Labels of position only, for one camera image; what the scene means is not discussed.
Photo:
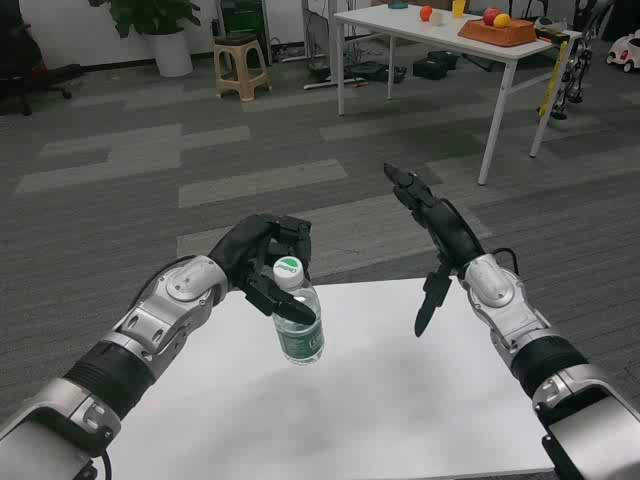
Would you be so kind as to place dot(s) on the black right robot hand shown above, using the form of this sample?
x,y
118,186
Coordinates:
x,y
450,235

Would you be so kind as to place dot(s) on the teal round dish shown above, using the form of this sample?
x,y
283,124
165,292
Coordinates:
x,y
398,6

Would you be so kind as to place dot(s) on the white standing desk frame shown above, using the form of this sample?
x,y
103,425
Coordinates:
x,y
322,45

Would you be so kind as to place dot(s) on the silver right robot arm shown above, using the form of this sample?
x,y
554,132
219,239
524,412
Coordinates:
x,y
540,360

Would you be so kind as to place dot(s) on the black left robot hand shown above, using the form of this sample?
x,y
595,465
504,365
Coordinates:
x,y
239,250

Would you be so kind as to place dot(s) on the clear water bottle green label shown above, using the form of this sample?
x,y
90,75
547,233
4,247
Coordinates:
x,y
300,320

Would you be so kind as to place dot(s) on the black box on floor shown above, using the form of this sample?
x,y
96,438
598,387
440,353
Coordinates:
x,y
436,64

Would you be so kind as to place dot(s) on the black computer tower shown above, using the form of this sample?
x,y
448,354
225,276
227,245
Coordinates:
x,y
242,17

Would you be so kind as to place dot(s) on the orange woven basket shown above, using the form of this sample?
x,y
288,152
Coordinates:
x,y
500,32

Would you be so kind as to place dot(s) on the red apple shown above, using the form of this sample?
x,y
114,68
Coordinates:
x,y
490,15

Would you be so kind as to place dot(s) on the yellow plastic cup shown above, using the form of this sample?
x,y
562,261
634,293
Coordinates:
x,y
458,7

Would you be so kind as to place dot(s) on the white long-legged table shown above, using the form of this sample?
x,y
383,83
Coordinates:
x,y
450,37

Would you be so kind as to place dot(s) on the beige plastic stool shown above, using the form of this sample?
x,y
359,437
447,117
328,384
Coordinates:
x,y
241,65

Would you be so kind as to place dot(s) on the yellow orange fruit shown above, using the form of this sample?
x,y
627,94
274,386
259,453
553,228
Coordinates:
x,y
502,20

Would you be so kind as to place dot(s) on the white small cup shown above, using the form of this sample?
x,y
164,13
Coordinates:
x,y
437,18

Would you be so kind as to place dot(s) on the black office chair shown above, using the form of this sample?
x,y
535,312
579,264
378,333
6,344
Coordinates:
x,y
30,65

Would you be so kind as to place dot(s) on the white toy car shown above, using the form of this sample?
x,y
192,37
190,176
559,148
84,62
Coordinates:
x,y
625,52

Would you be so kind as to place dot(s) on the green potted plant white pot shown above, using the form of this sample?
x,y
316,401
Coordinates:
x,y
160,30

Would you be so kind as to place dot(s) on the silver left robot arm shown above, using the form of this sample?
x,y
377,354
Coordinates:
x,y
125,345

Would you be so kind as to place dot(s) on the silver humanoid robot legs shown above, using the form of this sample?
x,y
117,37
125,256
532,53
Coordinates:
x,y
575,65

